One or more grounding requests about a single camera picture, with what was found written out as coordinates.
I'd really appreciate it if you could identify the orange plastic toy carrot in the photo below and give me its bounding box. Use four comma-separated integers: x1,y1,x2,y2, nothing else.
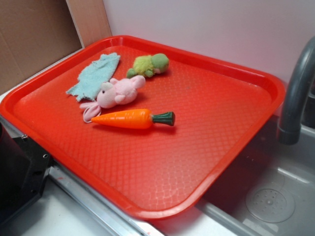
91,109,175,129

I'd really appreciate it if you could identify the red plastic tray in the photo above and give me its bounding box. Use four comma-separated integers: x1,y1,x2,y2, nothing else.
0,36,285,220

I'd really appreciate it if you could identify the pink plush bunny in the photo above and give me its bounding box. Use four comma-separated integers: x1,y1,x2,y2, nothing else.
80,75,146,123

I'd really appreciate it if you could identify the green plush turtle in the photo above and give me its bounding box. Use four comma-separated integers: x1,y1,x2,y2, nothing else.
126,53,170,78

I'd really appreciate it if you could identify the light blue cloth rag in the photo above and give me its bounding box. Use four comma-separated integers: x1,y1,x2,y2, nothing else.
66,53,121,102

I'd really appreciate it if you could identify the grey toy sink basin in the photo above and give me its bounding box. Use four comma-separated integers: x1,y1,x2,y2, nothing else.
157,115,315,236

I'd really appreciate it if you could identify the brown cardboard panel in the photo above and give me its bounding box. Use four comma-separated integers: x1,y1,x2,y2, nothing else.
0,0,112,93

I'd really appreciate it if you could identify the grey toy faucet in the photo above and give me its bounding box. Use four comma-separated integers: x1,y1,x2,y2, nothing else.
277,37,315,145

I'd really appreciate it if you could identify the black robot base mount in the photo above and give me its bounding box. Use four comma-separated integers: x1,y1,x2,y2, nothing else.
0,125,51,225

